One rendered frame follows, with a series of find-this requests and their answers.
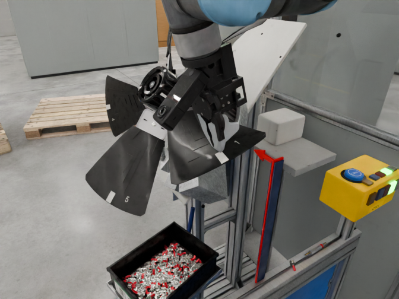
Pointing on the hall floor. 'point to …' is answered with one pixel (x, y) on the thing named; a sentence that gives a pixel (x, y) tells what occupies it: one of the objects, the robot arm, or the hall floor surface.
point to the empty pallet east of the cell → (67, 115)
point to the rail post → (339, 277)
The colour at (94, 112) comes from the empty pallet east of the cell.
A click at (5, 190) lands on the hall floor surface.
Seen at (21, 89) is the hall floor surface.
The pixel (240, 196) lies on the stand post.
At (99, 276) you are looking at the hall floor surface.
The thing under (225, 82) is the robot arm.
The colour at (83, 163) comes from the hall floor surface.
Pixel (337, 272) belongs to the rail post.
